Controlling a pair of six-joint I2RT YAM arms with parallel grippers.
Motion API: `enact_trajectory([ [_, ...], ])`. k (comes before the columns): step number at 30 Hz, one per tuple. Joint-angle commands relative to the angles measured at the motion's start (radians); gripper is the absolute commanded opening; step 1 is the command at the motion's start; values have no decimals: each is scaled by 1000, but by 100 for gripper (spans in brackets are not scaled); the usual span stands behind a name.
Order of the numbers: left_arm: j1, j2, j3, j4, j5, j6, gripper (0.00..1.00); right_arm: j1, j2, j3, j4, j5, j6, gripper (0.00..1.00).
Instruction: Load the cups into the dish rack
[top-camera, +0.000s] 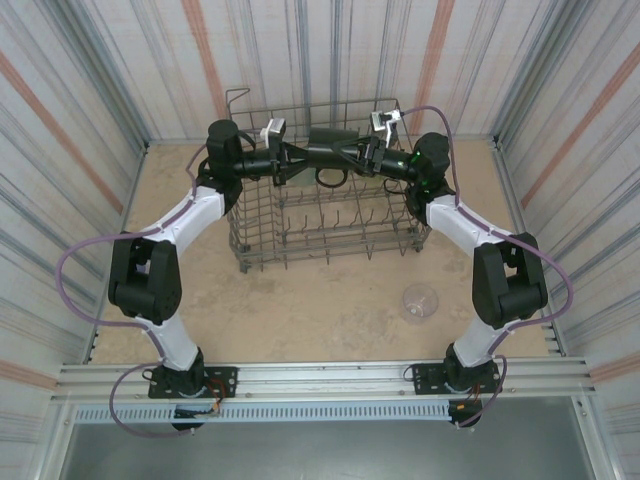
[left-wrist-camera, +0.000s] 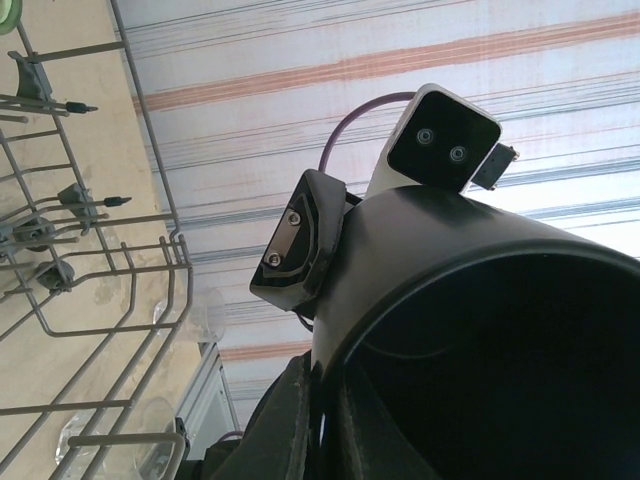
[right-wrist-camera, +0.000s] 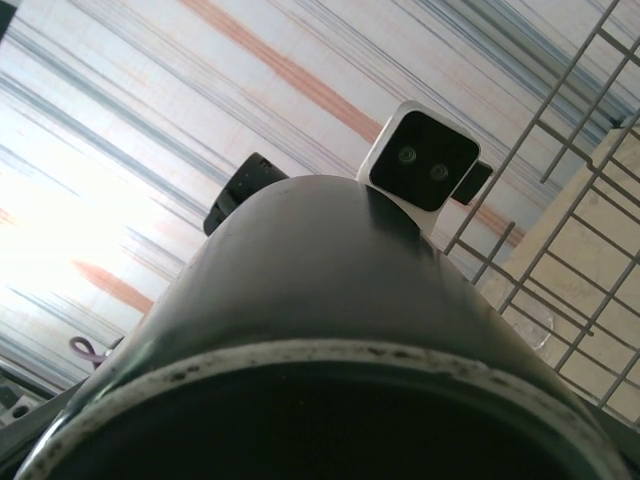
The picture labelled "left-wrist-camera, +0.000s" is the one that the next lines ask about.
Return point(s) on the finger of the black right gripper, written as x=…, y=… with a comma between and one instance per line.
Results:
x=300, y=240

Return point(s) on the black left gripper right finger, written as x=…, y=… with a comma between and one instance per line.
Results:
x=362, y=450

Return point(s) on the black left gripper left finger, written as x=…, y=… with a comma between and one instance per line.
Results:
x=280, y=440

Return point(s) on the clear drinking glass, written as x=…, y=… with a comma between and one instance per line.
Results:
x=210, y=315
x=155, y=425

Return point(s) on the black mug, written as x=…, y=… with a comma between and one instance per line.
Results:
x=450, y=235

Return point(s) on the green translucent plastic cup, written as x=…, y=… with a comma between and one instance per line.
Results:
x=7, y=7

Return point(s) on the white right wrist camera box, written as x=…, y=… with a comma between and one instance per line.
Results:
x=440, y=140

